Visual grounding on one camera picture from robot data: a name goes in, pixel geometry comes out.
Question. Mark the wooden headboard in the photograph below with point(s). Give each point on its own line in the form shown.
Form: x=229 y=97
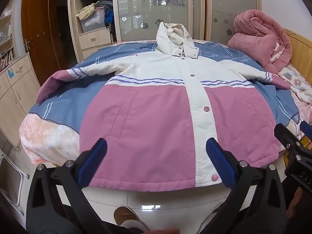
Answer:
x=302 y=51

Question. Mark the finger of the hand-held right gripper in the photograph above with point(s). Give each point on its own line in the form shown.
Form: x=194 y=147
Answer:
x=306 y=128
x=284 y=134

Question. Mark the frosted flower sliding door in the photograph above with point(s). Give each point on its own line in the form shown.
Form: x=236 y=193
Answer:
x=146 y=12
x=231 y=4

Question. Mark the cream open wardrobe shelf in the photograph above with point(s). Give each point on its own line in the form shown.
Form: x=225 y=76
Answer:
x=73 y=17

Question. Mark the blue sticker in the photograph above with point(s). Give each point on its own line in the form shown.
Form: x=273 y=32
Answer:
x=11 y=73

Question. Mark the light wood cabinet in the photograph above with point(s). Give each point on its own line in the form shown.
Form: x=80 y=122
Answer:
x=17 y=90

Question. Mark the pink and white hooded jacket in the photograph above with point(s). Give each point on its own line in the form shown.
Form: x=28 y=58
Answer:
x=146 y=117

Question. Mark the cream wardrobe drawer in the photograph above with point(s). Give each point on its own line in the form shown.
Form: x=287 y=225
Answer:
x=92 y=52
x=93 y=39

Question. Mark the yellow cloth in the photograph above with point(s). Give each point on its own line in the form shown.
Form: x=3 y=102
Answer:
x=86 y=11

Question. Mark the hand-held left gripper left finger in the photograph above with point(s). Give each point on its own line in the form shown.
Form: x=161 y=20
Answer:
x=93 y=160

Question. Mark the floral bed sheet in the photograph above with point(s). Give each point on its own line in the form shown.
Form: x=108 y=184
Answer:
x=292 y=78

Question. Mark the peach fleece bed sheet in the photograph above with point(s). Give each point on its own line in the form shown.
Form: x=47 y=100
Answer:
x=48 y=136

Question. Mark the clothes in open wardrobe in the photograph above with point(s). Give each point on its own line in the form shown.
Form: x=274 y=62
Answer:
x=93 y=22

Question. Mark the blue garment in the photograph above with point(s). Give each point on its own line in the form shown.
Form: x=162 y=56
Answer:
x=109 y=17

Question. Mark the bookshelf with books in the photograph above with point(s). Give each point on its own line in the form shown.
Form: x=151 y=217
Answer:
x=4 y=53

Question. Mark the blue plaid quilt cover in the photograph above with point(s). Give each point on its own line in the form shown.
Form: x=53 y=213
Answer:
x=73 y=97

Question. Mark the brown wooden door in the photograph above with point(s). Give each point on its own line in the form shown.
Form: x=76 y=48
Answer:
x=39 y=29

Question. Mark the white plastic frame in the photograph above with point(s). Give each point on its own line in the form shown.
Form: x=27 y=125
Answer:
x=9 y=175

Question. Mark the pink quilt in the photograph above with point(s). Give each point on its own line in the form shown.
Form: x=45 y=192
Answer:
x=258 y=36

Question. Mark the grey garment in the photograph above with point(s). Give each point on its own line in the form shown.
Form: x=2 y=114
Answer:
x=104 y=4

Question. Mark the brown fuzzy slipper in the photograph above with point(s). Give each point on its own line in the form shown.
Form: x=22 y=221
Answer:
x=124 y=217

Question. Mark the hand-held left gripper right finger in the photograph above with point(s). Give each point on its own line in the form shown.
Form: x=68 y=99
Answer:
x=220 y=162

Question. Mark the person's right forearm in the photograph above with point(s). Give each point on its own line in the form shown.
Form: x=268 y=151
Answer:
x=299 y=202

